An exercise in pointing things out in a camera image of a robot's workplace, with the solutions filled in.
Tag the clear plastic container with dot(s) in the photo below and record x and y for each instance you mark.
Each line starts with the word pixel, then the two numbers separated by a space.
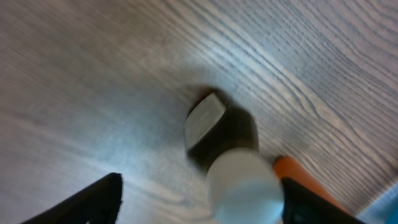
pixel 383 210

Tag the dark bottle white cap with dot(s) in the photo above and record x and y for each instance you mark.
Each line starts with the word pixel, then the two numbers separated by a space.
pixel 221 141

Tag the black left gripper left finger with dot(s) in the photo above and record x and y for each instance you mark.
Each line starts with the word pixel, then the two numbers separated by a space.
pixel 98 203

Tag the orange tube white cap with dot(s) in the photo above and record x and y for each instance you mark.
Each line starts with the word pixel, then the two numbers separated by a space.
pixel 286 166

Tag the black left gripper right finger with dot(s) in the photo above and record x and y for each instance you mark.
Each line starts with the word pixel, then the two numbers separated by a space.
pixel 302 206

